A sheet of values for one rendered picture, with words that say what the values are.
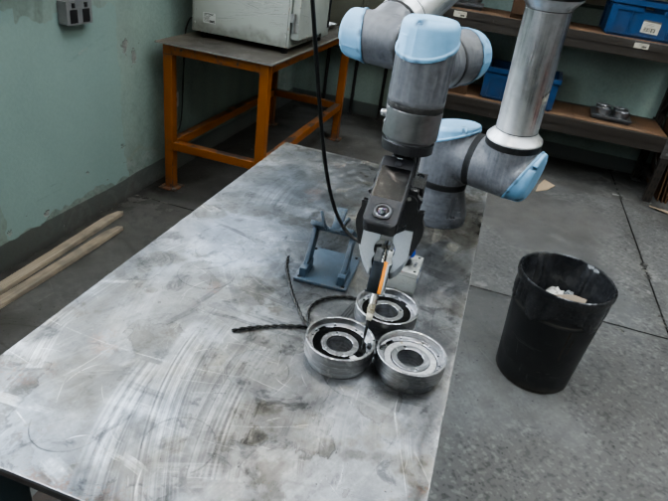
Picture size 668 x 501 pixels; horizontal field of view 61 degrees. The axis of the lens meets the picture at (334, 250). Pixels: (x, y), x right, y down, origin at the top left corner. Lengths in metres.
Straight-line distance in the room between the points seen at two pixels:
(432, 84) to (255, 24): 2.37
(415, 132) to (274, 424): 0.42
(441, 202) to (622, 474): 1.16
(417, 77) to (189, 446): 0.53
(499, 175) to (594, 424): 1.22
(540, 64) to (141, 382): 0.88
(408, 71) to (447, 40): 0.06
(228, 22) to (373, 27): 2.28
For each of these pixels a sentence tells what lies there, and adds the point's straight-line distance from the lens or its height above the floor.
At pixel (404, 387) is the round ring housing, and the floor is 0.82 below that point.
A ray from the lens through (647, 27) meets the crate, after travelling 4.30.
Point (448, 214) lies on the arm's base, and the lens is 1.32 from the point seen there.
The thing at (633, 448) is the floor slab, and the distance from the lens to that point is 2.23.
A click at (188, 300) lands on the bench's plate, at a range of 0.98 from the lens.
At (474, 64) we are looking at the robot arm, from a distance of 0.82.
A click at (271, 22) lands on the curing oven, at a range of 3.02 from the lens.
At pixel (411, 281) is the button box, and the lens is 1.04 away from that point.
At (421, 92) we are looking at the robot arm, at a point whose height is 1.20.
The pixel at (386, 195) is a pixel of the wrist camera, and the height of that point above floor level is 1.08.
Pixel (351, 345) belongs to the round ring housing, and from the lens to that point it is 0.87.
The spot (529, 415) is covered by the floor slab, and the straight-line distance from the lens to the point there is 2.15.
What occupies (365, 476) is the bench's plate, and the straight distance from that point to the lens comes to 0.74.
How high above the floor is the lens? 1.37
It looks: 30 degrees down
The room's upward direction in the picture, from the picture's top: 9 degrees clockwise
